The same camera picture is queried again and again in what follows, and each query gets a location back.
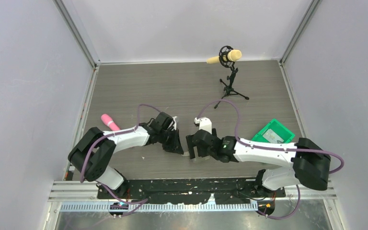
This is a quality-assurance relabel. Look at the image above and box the yellow foam microphone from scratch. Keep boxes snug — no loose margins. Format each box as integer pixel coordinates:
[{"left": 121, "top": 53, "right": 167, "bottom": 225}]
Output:
[{"left": 206, "top": 49, "right": 242, "bottom": 65}]

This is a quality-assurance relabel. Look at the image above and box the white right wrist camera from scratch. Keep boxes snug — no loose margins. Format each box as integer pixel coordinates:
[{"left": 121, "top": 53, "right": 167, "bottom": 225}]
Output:
[{"left": 194, "top": 117, "right": 212, "bottom": 134}]

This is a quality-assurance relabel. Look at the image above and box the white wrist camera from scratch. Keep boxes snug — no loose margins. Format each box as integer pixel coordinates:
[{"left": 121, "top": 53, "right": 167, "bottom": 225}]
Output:
[
  {"left": 194, "top": 117, "right": 212, "bottom": 134},
  {"left": 169, "top": 116, "right": 178, "bottom": 130}
]

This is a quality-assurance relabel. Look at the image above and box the black tripod microphone stand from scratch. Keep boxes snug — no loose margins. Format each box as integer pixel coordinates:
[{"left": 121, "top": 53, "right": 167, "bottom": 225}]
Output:
[{"left": 219, "top": 46, "right": 250, "bottom": 100}]

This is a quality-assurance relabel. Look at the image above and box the pink cylindrical toy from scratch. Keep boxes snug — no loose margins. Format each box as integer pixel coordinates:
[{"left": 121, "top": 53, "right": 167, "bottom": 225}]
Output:
[{"left": 101, "top": 114, "right": 121, "bottom": 131}]

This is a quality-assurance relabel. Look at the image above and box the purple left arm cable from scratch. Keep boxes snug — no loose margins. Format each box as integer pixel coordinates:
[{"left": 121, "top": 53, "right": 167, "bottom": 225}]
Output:
[{"left": 79, "top": 103, "right": 162, "bottom": 218}]

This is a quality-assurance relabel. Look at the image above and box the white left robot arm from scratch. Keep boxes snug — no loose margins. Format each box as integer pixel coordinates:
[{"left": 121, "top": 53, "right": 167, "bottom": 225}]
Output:
[{"left": 68, "top": 112, "right": 184, "bottom": 198}]

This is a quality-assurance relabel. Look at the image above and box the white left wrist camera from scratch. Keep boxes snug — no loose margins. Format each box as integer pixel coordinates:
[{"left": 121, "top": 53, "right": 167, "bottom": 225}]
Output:
[{"left": 169, "top": 116, "right": 178, "bottom": 130}]

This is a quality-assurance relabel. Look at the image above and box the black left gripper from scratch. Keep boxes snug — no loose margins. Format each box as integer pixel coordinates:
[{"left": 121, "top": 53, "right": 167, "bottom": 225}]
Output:
[{"left": 158, "top": 127, "right": 184, "bottom": 154}]

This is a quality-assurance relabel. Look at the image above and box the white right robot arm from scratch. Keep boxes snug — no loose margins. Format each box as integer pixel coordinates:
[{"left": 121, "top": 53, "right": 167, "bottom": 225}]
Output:
[{"left": 186, "top": 129, "right": 331, "bottom": 197}]

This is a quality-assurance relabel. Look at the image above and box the green plastic bin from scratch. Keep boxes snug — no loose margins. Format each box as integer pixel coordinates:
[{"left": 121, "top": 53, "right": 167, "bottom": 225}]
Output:
[{"left": 251, "top": 118, "right": 295, "bottom": 144}]

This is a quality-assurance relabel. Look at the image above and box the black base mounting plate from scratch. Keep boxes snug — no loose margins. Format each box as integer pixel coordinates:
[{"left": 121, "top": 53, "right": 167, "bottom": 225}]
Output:
[{"left": 114, "top": 177, "right": 286, "bottom": 205}]

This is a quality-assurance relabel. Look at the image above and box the card inside green bin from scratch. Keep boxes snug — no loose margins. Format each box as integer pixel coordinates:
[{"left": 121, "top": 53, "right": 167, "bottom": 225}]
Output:
[{"left": 263, "top": 129, "right": 284, "bottom": 143}]

